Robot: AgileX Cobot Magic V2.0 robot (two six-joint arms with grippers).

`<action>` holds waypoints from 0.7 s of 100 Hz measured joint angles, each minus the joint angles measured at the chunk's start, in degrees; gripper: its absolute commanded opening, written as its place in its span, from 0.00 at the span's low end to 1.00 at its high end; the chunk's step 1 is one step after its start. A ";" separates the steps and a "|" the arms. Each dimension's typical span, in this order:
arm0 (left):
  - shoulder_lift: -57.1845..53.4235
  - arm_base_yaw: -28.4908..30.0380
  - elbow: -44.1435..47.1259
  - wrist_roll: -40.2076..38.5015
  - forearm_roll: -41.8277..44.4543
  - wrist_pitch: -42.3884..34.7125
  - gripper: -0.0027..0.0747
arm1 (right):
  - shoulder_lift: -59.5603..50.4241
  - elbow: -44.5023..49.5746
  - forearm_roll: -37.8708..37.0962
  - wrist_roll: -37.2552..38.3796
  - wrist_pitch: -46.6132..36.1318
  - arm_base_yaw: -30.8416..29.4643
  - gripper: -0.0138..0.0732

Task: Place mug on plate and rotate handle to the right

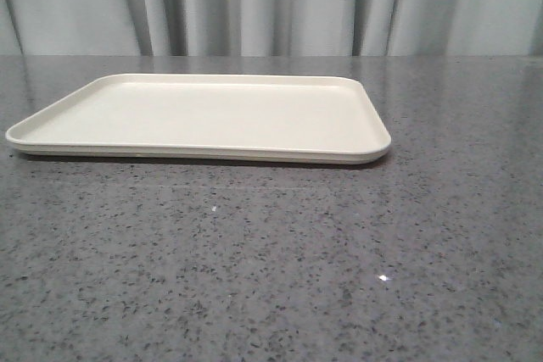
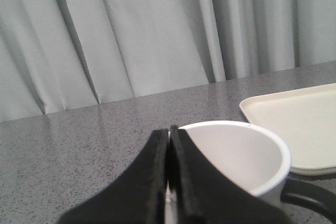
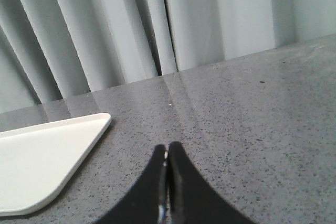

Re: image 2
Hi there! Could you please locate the white smiley mug black handle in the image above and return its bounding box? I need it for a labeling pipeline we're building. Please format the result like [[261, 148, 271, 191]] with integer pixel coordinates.
[[165, 121, 335, 223]]

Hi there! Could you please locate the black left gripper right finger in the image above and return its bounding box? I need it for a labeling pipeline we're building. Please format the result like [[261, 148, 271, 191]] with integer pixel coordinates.
[[167, 125, 291, 223]]

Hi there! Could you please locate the grey pleated curtain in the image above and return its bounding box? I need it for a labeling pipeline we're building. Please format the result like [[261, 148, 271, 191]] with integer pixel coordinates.
[[1, 0, 335, 121]]

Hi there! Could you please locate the cream rectangular plastic tray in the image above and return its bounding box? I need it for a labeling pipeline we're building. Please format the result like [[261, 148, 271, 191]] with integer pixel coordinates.
[[239, 83, 335, 176]]

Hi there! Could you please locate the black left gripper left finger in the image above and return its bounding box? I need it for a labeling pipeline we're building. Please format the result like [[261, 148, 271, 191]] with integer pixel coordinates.
[[58, 129, 168, 223]]

